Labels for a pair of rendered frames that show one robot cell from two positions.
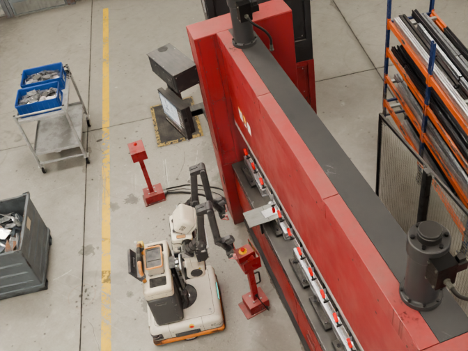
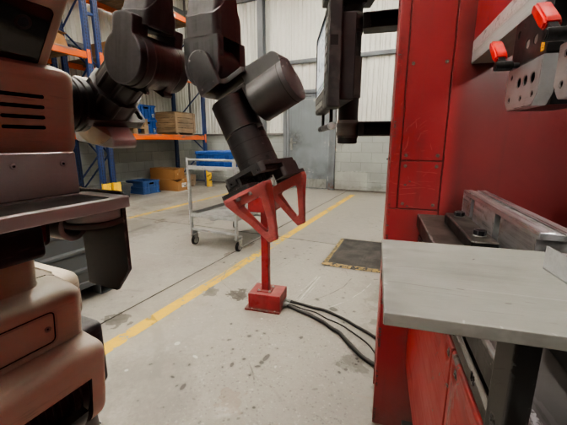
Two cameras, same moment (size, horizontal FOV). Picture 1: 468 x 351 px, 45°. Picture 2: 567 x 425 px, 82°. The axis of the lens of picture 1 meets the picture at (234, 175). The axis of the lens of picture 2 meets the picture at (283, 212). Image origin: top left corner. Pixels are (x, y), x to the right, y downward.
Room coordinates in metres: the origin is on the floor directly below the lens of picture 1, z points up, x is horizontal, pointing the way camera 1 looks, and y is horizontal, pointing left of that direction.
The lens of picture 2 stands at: (2.92, -0.07, 1.12)
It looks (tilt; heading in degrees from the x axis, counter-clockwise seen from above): 12 degrees down; 26
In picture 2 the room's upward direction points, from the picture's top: straight up
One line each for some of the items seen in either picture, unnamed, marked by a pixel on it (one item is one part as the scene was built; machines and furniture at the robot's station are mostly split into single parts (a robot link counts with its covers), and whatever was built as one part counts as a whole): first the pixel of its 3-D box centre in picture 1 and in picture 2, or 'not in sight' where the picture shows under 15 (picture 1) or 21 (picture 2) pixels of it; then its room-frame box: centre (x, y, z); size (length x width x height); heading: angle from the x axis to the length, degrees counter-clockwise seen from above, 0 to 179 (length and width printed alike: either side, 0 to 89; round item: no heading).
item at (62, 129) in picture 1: (55, 119); (234, 197); (5.96, 2.07, 0.47); 0.90 x 0.66 x 0.95; 1
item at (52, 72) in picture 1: (44, 79); not in sight; (6.21, 2.07, 0.92); 0.50 x 0.36 x 0.18; 91
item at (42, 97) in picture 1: (39, 99); (224, 159); (5.79, 2.08, 0.92); 0.50 x 0.36 x 0.18; 91
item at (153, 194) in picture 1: (145, 172); (265, 248); (4.72, 0.96, 0.41); 0.25 x 0.20 x 0.83; 100
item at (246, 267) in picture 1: (246, 256); not in sight; (3.03, 0.03, 0.75); 0.20 x 0.16 x 0.18; 19
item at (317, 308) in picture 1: (320, 313); not in sight; (2.27, -0.43, 0.89); 0.30 x 0.05 x 0.03; 10
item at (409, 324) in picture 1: (295, 150); not in sight; (2.63, -0.41, 2.23); 3.00 x 0.10 x 0.14; 10
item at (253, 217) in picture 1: (260, 215); (543, 287); (3.24, -0.15, 1.00); 0.26 x 0.18 x 0.01; 100
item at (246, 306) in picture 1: (253, 302); not in sight; (3.02, 0.06, 0.06); 0.25 x 0.20 x 0.12; 109
